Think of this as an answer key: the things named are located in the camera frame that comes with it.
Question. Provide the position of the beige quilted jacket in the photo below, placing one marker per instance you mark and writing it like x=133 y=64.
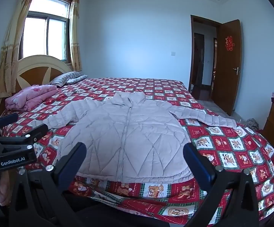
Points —
x=127 y=134

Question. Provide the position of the striped pillow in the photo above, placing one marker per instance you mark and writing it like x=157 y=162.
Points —
x=63 y=79

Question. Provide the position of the dark wooden door frame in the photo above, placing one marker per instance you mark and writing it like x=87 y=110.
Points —
x=192 y=52

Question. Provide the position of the narrow yellow curtain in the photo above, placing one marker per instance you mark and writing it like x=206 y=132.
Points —
x=75 y=33

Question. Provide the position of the long yellow curtain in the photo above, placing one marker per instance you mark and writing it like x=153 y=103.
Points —
x=11 y=52

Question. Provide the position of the dark cloth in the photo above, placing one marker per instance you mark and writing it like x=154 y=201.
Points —
x=252 y=123

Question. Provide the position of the brown wooden door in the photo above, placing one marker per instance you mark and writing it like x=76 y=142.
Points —
x=227 y=82

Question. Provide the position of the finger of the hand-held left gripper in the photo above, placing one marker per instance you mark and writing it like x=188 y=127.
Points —
x=30 y=133
x=6 y=120

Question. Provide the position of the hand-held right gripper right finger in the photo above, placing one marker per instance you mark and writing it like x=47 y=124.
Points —
x=196 y=163

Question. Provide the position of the folded pink blanket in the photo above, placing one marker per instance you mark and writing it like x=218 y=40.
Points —
x=30 y=97

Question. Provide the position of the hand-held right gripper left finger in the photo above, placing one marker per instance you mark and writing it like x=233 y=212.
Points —
x=75 y=160

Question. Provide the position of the cream and brown headboard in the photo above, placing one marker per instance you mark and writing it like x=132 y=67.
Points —
x=40 y=73

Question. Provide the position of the red checked printed quilt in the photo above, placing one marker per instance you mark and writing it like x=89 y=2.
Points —
x=222 y=144

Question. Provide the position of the person's left hand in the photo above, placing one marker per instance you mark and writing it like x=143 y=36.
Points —
x=3 y=189

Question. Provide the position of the grey patterned pillow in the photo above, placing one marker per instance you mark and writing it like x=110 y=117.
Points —
x=79 y=78

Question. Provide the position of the red paper door decoration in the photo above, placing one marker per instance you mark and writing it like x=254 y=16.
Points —
x=229 y=43

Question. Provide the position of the window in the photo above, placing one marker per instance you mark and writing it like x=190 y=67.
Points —
x=47 y=28

